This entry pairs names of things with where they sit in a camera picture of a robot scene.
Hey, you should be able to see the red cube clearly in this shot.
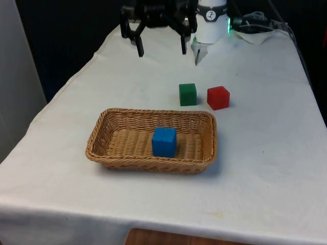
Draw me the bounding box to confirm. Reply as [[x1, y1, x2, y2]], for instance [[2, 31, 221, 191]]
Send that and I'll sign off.
[[206, 86, 230, 111]]

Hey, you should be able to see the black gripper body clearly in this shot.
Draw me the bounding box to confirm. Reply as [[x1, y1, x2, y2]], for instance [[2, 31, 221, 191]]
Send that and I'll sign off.
[[134, 0, 192, 29]]

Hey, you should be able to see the wicker basket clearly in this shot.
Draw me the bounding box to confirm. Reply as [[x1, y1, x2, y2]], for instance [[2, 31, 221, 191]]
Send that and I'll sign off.
[[85, 107, 218, 174]]

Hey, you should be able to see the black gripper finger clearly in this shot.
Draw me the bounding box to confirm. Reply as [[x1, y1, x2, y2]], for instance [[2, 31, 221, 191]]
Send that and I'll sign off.
[[162, 14, 198, 55], [120, 6, 148, 58]]

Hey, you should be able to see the blue cube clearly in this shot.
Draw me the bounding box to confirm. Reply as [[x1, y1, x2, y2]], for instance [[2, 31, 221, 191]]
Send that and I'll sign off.
[[151, 127, 178, 158]]

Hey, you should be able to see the grey cable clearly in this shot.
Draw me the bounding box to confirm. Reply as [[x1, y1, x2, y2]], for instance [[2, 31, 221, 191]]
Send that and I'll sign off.
[[233, 12, 283, 33]]

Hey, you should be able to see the black cable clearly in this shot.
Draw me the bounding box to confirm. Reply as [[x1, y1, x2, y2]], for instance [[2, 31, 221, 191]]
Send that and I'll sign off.
[[267, 0, 312, 81]]

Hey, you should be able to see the green cube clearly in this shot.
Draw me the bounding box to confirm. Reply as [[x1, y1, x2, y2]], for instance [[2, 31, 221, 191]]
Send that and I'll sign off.
[[178, 83, 198, 107]]

